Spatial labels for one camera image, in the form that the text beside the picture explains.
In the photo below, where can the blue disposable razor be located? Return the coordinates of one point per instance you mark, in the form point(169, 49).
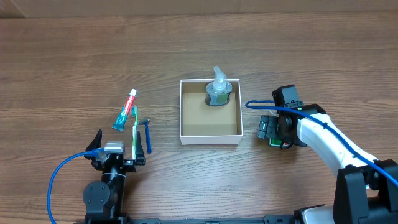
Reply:
point(145, 123)

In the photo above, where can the red green toothpaste tube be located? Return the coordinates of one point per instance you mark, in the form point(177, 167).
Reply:
point(125, 111)

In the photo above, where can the white cardboard box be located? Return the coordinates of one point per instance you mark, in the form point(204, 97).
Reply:
point(201, 124)

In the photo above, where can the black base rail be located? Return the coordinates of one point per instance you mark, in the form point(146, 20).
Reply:
point(268, 219)

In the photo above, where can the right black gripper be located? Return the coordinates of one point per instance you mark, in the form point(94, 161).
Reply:
point(266, 130)

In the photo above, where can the clear soap pump bottle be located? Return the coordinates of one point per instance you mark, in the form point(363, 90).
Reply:
point(219, 90)

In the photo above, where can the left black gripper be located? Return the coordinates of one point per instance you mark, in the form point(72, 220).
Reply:
point(116, 162)

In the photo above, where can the green white toothbrush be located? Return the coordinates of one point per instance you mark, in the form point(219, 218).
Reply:
point(134, 113)

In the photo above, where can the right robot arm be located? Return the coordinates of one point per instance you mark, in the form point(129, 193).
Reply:
point(366, 187)

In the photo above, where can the green white packet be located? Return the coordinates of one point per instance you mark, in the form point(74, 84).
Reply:
point(277, 143)

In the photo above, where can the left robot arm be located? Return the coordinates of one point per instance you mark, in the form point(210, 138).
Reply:
point(104, 198)

